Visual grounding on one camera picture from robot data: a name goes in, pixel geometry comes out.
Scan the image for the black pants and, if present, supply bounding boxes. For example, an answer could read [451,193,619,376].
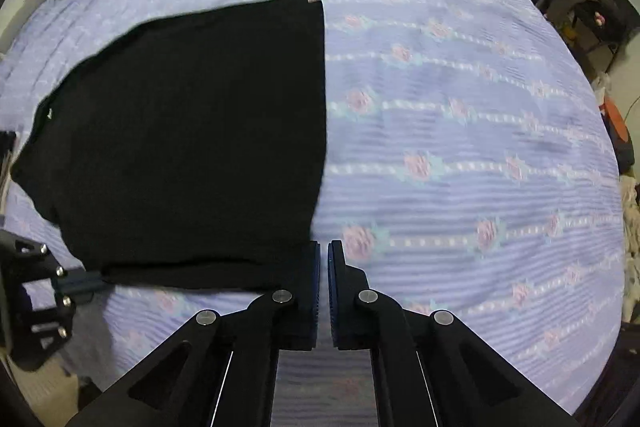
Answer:
[10,0,328,293]

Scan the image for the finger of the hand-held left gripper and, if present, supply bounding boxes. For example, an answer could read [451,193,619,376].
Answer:
[57,271,108,303]

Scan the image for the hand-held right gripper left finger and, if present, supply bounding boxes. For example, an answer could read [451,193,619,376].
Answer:
[65,241,322,427]

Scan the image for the grey jacket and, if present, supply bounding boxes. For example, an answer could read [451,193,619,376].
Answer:
[547,0,628,48]

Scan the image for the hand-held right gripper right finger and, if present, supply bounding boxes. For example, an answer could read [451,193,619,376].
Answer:
[327,239,581,427]

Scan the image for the white crumpled cloth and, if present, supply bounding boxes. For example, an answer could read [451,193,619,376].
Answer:
[620,177,640,258]

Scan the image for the orange stool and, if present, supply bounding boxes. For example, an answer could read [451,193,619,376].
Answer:
[602,99,631,158]

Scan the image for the purple floral bed sheet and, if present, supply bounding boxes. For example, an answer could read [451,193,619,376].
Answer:
[0,0,626,427]

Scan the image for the black chair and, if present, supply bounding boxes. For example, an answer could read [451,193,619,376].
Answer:
[542,0,640,72]

